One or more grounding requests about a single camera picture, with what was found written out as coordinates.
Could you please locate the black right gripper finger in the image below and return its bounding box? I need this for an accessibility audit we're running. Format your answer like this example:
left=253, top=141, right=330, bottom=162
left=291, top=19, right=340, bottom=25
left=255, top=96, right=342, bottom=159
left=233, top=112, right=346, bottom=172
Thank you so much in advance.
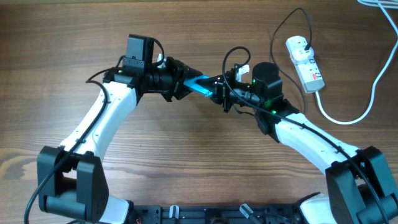
left=195, top=75, right=224, bottom=92
left=210, top=93, right=225, bottom=105

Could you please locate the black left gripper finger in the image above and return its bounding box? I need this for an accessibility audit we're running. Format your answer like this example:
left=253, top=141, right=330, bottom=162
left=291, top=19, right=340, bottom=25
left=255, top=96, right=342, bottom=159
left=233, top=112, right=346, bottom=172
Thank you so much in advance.
left=177, top=85, right=192, bottom=100
left=185, top=67, right=203, bottom=81

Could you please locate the smartphone with blue screen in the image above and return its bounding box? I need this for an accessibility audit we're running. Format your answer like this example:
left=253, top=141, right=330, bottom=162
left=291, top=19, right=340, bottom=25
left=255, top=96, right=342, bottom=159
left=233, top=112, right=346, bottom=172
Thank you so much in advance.
left=183, top=75, right=213, bottom=98

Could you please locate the black charger cable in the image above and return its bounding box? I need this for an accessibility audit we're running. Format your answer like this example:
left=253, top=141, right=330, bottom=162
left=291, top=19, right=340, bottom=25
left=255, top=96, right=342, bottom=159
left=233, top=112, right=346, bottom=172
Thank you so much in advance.
left=231, top=7, right=313, bottom=118

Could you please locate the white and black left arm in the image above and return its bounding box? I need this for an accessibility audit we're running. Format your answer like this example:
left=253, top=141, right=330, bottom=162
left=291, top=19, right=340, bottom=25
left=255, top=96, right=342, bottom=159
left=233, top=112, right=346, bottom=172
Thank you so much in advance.
left=32, top=35, right=201, bottom=223

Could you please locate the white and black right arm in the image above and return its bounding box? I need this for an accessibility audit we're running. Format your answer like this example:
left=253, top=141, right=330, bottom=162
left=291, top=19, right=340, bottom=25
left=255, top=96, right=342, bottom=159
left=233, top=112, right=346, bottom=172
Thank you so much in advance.
left=192, top=62, right=397, bottom=223

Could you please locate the white USB charger plug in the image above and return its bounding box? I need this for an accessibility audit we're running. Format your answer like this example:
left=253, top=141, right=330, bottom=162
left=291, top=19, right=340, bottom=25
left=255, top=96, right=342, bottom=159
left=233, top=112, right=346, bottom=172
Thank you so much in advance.
left=290, top=47, right=315, bottom=65

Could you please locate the white power strip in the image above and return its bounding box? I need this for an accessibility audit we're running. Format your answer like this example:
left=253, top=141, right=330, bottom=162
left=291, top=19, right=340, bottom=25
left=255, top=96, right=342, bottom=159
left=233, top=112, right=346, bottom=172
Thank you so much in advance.
left=285, top=35, right=325, bottom=93

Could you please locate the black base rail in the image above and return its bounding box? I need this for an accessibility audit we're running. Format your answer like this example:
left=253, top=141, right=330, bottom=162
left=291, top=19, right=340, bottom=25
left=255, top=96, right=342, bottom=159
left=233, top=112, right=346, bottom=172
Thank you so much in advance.
left=125, top=203, right=307, bottom=224

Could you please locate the white power strip cord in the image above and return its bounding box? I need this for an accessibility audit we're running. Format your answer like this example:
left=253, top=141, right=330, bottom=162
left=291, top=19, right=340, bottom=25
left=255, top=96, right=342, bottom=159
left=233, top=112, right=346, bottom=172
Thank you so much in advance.
left=314, top=0, right=398, bottom=126

